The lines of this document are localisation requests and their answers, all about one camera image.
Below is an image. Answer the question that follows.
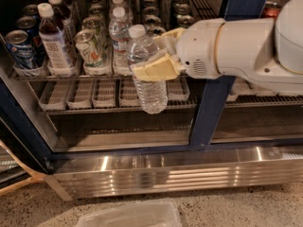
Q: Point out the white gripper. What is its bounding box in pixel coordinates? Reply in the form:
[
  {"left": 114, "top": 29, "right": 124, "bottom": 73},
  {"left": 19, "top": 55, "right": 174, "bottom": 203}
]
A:
[{"left": 130, "top": 18, "right": 225, "bottom": 81}]

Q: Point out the clear front water bottle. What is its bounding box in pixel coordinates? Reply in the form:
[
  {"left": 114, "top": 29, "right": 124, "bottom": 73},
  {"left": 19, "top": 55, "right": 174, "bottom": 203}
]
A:
[{"left": 126, "top": 25, "right": 168, "bottom": 114}]

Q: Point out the clear water bottle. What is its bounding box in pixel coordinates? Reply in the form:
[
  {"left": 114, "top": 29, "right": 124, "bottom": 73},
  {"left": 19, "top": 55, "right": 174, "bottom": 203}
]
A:
[
  {"left": 126, "top": 25, "right": 168, "bottom": 114},
  {"left": 110, "top": 0, "right": 129, "bottom": 10},
  {"left": 109, "top": 7, "right": 132, "bottom": 74}
]

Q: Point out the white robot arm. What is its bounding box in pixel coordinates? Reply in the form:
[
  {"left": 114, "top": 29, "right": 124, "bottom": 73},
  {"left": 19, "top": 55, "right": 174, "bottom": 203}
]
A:
[{"left": 131, "top": 0, "right": 303, "bottom": 96}]

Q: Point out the dark tea bottle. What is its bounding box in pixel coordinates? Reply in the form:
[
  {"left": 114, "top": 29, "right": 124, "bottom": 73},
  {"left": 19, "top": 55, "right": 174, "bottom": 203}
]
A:
[
  {"left": 38, "top": 3, "right": 74, "bottom": 77},
  {"left": 48, "top": 0, "right": 77, "bottom": 60}
]

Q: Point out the front dark tea bottle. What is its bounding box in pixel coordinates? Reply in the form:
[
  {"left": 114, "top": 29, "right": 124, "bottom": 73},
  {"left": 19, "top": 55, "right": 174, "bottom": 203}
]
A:
[{"left": 38, "top": 3, "right": 74, "bottom": 77}]

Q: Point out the stainless fridge base grille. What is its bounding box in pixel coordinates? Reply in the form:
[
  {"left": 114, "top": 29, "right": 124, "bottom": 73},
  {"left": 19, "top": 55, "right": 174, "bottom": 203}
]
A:
[{"left": 45, "top": 146, "right": 303, "bottom": 201}]

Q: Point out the front silver slim can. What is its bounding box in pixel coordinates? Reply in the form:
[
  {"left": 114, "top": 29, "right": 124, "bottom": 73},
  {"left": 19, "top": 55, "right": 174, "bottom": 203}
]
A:
[{"left": 148, "top": 26, "right": 166, "bottom": 38}]

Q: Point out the white green can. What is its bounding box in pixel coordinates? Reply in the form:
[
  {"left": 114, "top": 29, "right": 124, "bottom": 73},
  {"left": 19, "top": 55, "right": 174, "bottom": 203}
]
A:
[
  {"left": 74, "top": 29, "right": 106, "bottom": 67},
  {"left": 81, "top": 16, "right": 106, "bottom": 39}
]

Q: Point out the front white green can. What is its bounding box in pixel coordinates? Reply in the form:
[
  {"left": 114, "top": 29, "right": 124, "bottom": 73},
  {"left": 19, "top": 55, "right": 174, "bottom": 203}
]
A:
[{"left": 74, "top": 29, "right": 106, "bottom": 67}]

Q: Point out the red cola can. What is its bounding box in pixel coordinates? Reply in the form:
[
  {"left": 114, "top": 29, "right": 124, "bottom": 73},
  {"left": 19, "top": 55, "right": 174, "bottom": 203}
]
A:
[{"left": 261, "top": 1, "right": 281, "bottom": 19}]

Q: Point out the blue soda can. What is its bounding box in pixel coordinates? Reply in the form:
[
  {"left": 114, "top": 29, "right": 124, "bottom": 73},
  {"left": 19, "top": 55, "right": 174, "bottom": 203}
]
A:
[
  {"left": 5, "top": 30, "right": 37, "bottom": 69},
  {"left": 15, "top": 16, "right": 45, "bottom": 67}
]

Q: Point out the front blue soda can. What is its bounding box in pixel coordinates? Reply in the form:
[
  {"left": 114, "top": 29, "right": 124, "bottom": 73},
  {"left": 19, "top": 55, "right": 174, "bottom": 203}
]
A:
[{"left": 5, "top": 30, "right": 37, "bottom": 69}]

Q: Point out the clear plastic bin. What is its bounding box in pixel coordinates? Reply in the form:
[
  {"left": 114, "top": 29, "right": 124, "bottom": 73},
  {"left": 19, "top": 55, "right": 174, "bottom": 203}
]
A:
[{"left": 76, "top": 199, "right": 183, "bottom": 227}]

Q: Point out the blue fridge door frame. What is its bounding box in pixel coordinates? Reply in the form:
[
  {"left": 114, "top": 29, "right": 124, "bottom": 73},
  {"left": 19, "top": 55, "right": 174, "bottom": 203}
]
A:
[{"left": 190, "top": 0, "right": 266, "bottom": 149}]

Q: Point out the top wire shelf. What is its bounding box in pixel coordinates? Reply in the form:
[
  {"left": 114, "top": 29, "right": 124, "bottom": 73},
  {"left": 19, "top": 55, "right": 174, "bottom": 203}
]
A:
[{"left": 13, "top": 0, "right": 192, "bottom": 79}]

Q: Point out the wire shelf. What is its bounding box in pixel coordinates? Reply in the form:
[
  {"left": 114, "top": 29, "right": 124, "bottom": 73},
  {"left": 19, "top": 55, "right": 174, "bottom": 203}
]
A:
[
  {"left": 13, "top": 0, "right": 192, "bottom": 79},
  {"left": 27, "top": 76, "right": 303, "bottom": 115}
]

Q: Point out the middle wire shelf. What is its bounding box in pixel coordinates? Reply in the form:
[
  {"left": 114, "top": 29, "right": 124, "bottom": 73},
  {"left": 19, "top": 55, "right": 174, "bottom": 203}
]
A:
[{"left": 27, "top": 76, "right": 303, "bottom": 115}]

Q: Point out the wooden frame piece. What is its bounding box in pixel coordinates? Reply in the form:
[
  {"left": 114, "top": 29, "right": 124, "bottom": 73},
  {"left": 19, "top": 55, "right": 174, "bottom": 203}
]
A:
[{"left": 0, "top": 140, "right": 46, "bottom": 196}]

